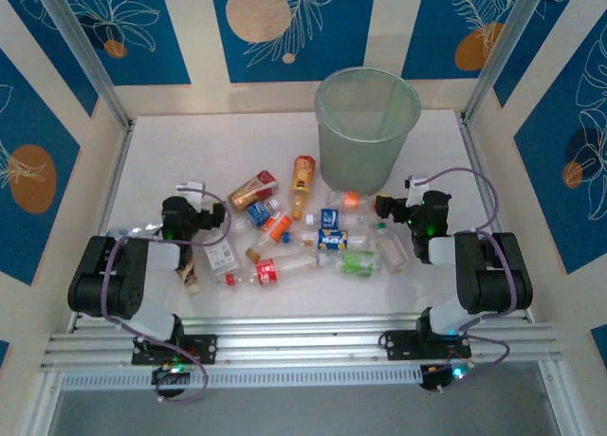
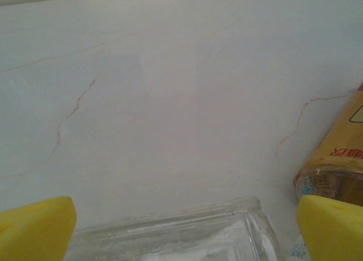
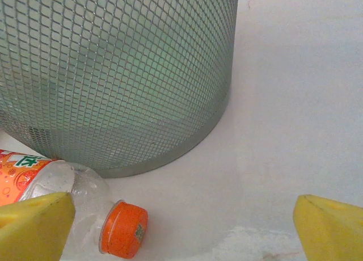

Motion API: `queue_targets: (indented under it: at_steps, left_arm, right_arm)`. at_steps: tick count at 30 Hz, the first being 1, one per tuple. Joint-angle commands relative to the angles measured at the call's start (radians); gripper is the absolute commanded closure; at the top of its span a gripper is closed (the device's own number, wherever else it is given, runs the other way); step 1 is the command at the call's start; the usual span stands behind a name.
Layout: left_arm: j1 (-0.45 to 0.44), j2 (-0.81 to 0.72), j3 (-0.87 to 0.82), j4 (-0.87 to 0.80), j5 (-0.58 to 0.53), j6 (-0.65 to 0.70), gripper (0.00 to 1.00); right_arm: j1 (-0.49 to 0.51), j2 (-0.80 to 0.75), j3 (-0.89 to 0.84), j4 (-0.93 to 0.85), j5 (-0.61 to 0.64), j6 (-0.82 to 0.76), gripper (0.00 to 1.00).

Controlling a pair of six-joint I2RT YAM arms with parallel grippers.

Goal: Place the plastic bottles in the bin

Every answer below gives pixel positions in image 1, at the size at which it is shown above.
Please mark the red and gold drink carton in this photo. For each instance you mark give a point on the red and gold drink carton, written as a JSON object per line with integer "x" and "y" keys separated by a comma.
{"x": 251, "y": 189}

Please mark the small blue label bottle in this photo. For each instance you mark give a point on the small blue label bottle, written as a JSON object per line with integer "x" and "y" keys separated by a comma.
{"x": 258, "y": 213}

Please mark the blue label bottle white cap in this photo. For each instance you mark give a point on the blue label bottle white cap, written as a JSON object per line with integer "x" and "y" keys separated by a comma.
{"x": 331, "y": 216}

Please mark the yellow orange juice bottle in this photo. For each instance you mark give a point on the yellow orange juice bottle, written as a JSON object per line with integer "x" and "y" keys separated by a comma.
{"x": 302, "y": 180}

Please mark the clear bluish water bottle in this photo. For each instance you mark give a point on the clear bluish water bottle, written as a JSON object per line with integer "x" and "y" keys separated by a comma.
{"x": 125, "y": 230}

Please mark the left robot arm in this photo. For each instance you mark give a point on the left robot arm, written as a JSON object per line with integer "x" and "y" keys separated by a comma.
{"x": 118, "y": 284}

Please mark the green label plastic bottle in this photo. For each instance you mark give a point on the green label plastic bottle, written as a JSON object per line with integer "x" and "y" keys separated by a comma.
{"x": 355, "y": 263}

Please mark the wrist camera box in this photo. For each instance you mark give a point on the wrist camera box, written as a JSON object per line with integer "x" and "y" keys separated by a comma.
{"x": 189, "y": 188}
{"x": 417, "y": 182}

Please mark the translucent green waste bin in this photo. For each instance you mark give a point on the translucent green waste bin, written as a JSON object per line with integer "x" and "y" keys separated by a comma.
{"x": 360, "y": 151}

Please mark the small clear bottle white cap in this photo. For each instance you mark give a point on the small clear bottle white cap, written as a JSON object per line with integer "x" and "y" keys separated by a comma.
{"x": 237, "y": 225}

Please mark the aluminium side rail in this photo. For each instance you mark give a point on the aluminium side rail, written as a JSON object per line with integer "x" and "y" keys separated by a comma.
{"x": 118, "y": 170}
{"x": 474, "y": 161}

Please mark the clear square bottle white label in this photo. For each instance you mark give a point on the clear square bottle white label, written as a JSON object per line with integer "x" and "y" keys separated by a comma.
{"x": 220, "y": 258}

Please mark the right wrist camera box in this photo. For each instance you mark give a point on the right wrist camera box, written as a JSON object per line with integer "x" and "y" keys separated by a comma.
{"x": 417, "y": 182}

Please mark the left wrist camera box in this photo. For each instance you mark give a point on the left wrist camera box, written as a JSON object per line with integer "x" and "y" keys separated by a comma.
{"x": 189, "y": 188}

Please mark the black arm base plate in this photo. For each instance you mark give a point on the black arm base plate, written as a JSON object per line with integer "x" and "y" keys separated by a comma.
{"x": 204, "y": 346}
{"x": 398, "y": 343}

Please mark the clear bottle green cap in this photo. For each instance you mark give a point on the clear bottle green cap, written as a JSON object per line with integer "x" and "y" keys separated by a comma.
{"x": 391, "y": 248}

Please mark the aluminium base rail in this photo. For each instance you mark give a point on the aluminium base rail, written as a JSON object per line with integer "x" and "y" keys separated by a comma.
{"x": 303, "y": 341}

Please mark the aluminium frame post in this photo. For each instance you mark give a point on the aluminium frame post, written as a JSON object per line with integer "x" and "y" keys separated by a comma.
{"x": 502, "y": 52}
{"x": 84, "y": 52}

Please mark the red label bottle red cap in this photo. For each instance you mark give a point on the red label bottle red cap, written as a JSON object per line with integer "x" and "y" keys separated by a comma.
{"x": 265, "y": 270}

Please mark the brown label bottle cream cap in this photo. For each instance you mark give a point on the brown label bottle cream cap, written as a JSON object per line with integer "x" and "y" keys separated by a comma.
{"x": 189, "y": 277}

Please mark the clear bottle orange label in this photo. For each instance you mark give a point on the clear bottle orange label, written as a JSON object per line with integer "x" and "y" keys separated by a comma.
{"x": 352, "y": 199}

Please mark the orange label bottle gold cap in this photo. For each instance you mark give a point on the orange label bottle gold cap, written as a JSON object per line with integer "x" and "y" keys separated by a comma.
{"x": 280, "y": 225}

